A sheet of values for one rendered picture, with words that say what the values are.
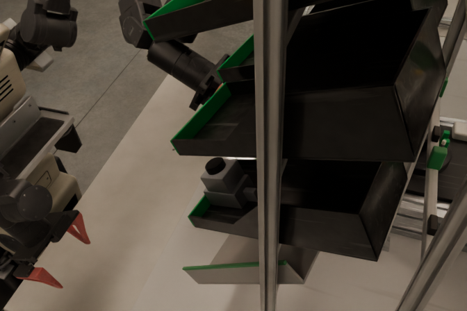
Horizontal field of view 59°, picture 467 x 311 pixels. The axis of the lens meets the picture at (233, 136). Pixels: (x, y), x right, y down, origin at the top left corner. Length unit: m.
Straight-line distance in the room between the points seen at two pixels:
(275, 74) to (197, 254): 0.73
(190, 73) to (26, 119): 0.55
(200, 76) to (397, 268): 0.61
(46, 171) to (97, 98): 1.70
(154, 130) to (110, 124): 1.42
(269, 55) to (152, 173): 0.90
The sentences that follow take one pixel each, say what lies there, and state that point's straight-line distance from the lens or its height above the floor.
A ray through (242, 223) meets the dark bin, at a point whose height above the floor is 1.26.
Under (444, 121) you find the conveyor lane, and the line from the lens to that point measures 1.21.
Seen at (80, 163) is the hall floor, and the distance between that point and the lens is 2.52.
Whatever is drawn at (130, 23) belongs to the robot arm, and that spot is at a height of 1.37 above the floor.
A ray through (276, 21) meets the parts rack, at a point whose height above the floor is 1.58.
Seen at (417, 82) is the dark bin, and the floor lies 1.51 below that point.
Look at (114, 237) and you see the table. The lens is 1.07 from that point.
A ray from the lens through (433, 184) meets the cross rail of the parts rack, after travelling 0.56.
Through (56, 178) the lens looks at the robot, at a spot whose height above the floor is 0.81.
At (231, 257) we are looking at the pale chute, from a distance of 0.79.
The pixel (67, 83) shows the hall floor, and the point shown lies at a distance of 3.16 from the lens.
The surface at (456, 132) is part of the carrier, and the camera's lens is 1.15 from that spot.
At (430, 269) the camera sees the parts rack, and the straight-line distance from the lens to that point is 0.46.
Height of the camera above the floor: 1.72
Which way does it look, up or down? 45 degrees down
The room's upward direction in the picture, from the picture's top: 4 degrees counter-clockwise
